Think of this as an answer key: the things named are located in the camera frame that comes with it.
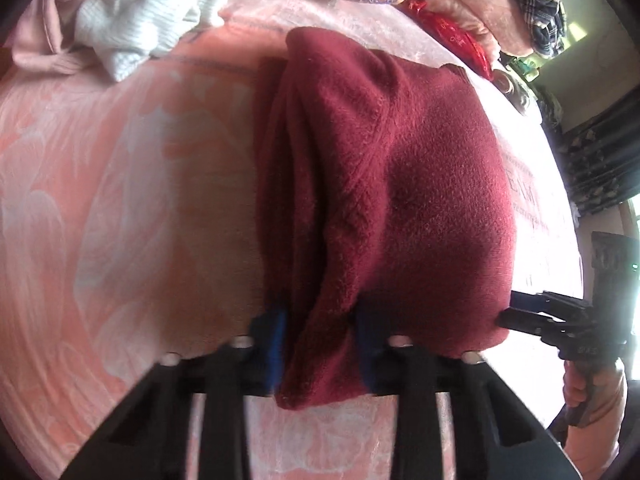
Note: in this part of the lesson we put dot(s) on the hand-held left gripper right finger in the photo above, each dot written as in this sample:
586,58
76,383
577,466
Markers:
365,355

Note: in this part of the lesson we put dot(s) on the pink garment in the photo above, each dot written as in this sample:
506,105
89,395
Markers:
45,25

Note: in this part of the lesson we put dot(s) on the white ribbed garment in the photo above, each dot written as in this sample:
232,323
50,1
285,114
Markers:
145,15

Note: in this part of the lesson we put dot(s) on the pink floral blanket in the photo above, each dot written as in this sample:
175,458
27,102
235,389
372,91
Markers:
125,185

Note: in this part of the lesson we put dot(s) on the red embroidered cloth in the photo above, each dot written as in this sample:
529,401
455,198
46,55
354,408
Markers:
450,30

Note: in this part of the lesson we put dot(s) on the person's right hand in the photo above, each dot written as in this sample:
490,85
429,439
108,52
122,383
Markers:
576,385

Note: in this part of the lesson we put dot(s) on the person's right forearm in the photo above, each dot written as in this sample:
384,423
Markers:
602,435

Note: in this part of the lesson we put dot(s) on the maroon knit sweater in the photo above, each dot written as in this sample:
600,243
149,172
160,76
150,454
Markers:
400,185

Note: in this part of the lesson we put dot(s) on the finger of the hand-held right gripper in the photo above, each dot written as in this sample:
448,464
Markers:
525,325
532,300

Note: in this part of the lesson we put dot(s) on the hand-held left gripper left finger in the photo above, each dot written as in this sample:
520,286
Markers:
274,355

